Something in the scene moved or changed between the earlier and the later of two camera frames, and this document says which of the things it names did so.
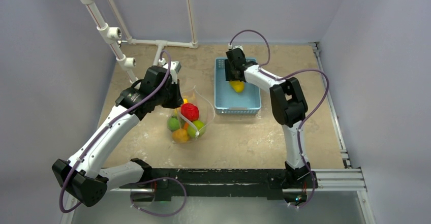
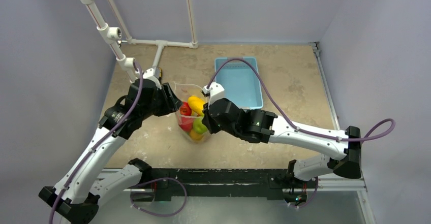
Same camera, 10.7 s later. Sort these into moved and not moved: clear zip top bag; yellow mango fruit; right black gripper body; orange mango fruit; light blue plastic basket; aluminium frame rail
Moved: orange mango fruit; yellow mango fruit; right black gripper body; clear zip top bag
Not moved: aluminium frame rail; light blue plastic basket
